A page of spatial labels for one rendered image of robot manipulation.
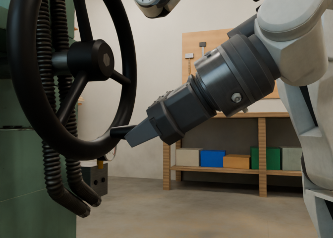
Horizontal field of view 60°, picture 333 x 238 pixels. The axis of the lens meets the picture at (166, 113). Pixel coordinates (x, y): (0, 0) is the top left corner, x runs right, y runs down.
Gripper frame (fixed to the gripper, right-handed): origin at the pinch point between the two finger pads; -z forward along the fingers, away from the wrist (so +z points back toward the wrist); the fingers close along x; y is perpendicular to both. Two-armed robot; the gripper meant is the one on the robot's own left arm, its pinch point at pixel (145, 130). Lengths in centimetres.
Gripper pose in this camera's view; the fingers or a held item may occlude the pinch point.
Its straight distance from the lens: 41.8
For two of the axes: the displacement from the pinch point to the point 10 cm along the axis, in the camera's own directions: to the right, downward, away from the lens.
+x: 1.5, -2.2, 9.6
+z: 8.2, -5.1, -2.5
